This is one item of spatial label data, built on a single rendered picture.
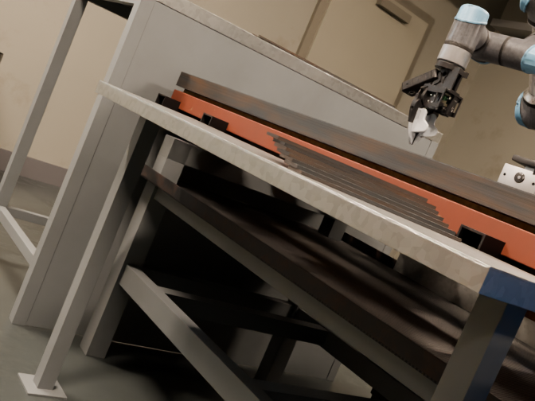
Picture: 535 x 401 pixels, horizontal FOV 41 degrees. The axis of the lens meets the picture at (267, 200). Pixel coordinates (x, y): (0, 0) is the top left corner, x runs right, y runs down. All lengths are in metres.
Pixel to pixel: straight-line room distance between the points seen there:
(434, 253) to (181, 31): 1.48
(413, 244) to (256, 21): 4.28
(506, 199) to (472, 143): 5.27
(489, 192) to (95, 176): 1.27
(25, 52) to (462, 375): 3.76
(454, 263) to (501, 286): 0.05
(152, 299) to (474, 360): 1.19
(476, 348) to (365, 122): 1.77
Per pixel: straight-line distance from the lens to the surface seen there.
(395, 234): 0.85
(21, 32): 4.37
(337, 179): 1.08
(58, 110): 4.51
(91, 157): 2.13
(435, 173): 1.27
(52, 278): 2.21
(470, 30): 1.86
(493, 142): 6.33
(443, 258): 0.79
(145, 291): 1.98
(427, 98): 1.85
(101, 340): 2.19
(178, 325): 1.80
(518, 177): 2.31
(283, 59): 2.34
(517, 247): 1.14
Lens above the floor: 0.78
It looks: 5 degrees down
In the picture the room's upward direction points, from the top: 23 degrees clockwise
